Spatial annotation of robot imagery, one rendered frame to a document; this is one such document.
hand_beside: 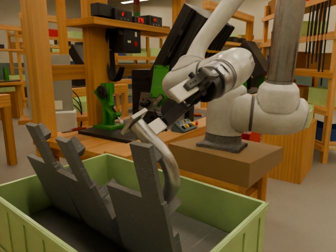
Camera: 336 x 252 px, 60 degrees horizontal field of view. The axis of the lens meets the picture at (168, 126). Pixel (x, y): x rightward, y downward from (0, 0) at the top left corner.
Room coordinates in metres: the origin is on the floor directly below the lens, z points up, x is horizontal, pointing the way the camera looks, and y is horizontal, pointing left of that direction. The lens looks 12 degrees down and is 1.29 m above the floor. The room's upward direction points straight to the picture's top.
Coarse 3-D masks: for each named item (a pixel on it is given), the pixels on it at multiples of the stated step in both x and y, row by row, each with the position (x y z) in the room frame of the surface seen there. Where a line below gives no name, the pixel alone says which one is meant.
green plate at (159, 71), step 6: (156, 66) 1.91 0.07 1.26; (162, 66) 1.88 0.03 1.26; (168, 66) 1.86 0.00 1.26; (156, 72) 1.90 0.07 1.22; (162, 72) 1.87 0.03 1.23; (156, 78) 1.89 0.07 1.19; (162, 78) 1.86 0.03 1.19; (156, 84) 1.87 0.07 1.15; (150, 90) 1.89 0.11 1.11; (156, 90) 1.86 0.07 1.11; (162, 90) 1.84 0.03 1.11; (150, 96) 1.87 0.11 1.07; (156, 96) 1.85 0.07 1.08
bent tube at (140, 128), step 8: (136, 112) 0.51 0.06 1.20; (144, 112) 0.52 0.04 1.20; (128, 120) 0.51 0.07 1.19; (136, 120) 0.51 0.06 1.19; (128, 128) 0.52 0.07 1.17; (136, 128) 0.51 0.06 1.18; (144, 128) 0.51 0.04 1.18; (136, 136) 0.52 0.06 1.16; (144, 136) 0.51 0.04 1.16; (152, 136) 0.51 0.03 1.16; (160, 144) 0.50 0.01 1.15; (160, 152) 0.49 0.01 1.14; (168, 152) 0.50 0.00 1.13; (160, 160) 0.49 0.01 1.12; (168, 160) 0.49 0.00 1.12; (168, 168) 0.49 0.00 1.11; (176, 168) 0.50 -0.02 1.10; (168, 176) 0.49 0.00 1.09; (176, 176) 0.50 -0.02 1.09; (168, 184) 0.50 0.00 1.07; (176, 184) 0.50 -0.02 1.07; (168, 192) 0.51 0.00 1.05; (176, 192) 0.51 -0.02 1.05; (168, 200) 0.52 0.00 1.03
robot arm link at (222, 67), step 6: (216, 60) 0.75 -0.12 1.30; (222, 60) 0.75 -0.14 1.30; (204, 66) 0.73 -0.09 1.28; (210, 66) 0.72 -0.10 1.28; (216, 66) 0.71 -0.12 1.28; (222, 66) 0.72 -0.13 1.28; (228, 66) 0.73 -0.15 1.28; (222, 72) 0.71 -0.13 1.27; (228, 72) 0.72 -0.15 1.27; (234, 72) 0.74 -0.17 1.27; (222, 78) 0.70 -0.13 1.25; (228, 78) 0.71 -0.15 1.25; (234, 78) 0.73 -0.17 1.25; (222, 84) 0.71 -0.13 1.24; (228, 84) 0.71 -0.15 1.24; (222, 90) 0.71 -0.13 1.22; (228, 90) 0.74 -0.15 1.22
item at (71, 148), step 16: (64, 144) 0.55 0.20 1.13; (80, 144) 0.57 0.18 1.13; (80, 160) 0.56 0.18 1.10; (64, 176) 0.65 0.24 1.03; (80, 176) 0.57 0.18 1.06; (80, 192) 0.62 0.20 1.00; (96, 192) 0.58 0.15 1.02; (80, 208) 0.69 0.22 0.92; (96, 208) 0.60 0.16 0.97; (112, 208) 0.69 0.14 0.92; (96, 224) 0.66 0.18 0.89; (112, 224) 0.61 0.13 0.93; (112, 240) 0.64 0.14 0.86
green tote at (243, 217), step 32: (96, 160) 0.99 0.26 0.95; (128, 160) 0.95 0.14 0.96; (0, 192) 0.74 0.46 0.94; (32, 192) 0.81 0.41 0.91; (192, 192) 0.78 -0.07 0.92; (224, 192) 0.71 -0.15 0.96; (0, 224) 0.68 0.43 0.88; (32, 224) 0.55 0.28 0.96; (224, 224) 0.71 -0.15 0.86; (256, 224) 0.61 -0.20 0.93
